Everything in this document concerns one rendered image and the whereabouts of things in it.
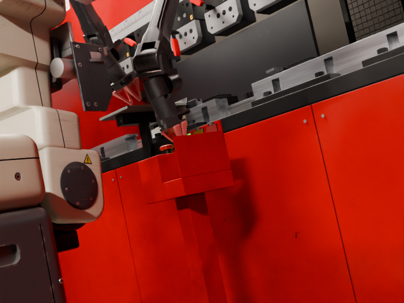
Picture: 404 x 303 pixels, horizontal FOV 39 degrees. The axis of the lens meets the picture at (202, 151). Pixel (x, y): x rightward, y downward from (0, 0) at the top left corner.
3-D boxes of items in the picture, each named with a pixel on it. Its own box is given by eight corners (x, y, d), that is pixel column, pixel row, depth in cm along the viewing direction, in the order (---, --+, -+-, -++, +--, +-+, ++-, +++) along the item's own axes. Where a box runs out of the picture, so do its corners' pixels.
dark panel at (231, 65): (159, 159, 308) (142, 80, 312) (161, 159, 309) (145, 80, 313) (329, 105, 225) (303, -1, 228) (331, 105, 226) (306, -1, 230)
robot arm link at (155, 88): (136, 82, 147) (153, 73, 144) (149, 78, 153) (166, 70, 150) (148, 106, 147) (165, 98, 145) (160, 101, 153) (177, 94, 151)
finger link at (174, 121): (198, 145, 148) (183, 112, 148) (178, 156, 144) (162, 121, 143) (184, 150, 154) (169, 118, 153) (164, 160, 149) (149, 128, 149)
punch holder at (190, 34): (172, 55, 207) (163, 11, 209) (190, 55, 213) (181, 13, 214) (199, 41, 196) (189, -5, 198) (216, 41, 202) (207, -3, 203)
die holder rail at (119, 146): (72, 177, 272) (68, 157, 273) (83, 175, 276) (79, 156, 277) (130, 156, 235) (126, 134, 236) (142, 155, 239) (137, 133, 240)
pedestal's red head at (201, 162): (145, 204, 157) (133, 140, 159) (193, 195, 167) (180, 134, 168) (185, 195, 141) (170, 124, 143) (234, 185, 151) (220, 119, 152)
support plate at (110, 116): (100, 121, 204) (99, 118, 204) (157, 116, 222) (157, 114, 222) (127, 108, 191) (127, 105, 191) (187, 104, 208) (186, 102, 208)
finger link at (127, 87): (138, 98, 207) (123, 77, 205) (149, 93, 202) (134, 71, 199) (127, 109, 203) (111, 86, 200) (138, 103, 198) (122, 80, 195)
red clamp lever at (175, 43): (172, 56, 201) (167, 30, 202) (181, 57, 204) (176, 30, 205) (176, 55, 200) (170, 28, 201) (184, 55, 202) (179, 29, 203)
